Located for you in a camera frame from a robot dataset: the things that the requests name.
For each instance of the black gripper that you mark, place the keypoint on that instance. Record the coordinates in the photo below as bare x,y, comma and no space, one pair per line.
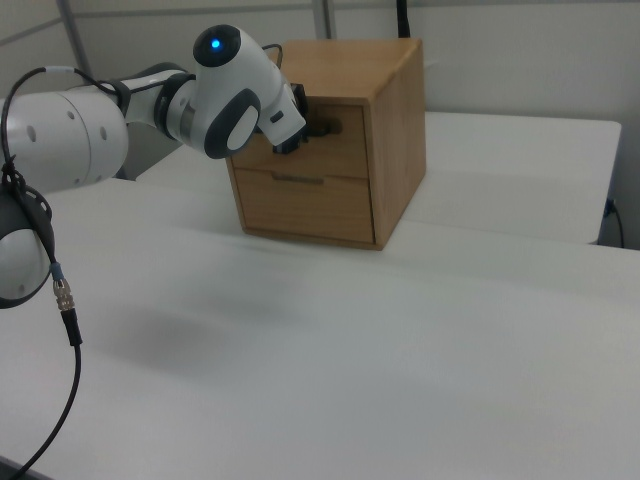
306,127

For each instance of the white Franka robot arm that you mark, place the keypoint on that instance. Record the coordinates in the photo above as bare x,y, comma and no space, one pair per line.
65,135

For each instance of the wooden drawer with notch grip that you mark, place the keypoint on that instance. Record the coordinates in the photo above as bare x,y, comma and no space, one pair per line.
305,210

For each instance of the wooden two-drawer cabinet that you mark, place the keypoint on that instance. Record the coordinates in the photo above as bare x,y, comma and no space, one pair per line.
395,145

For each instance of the black vertical pole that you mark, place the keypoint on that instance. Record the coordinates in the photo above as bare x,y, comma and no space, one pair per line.
404,17

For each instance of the upright grey partition post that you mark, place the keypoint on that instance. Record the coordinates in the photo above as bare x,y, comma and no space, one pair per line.
324,20

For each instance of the slanted grey partition post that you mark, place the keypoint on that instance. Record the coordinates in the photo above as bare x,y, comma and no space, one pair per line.
75,40

